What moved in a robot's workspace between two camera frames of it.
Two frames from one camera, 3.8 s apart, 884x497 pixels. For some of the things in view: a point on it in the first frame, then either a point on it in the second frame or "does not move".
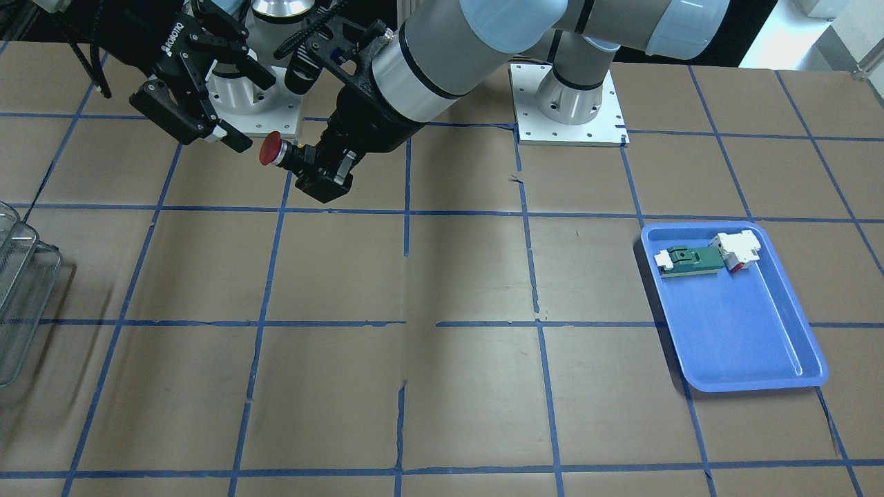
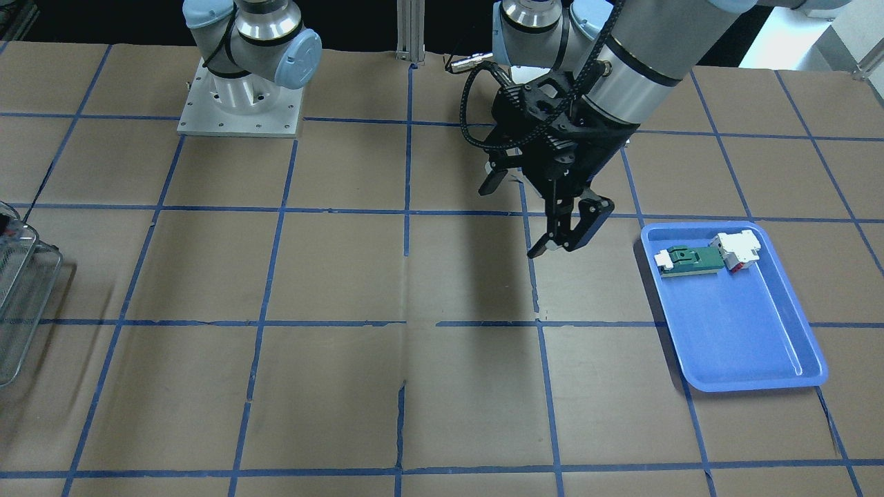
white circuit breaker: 738,250 does not move
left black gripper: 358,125 to 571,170
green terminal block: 684,261 does not move
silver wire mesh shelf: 29,270 does not move
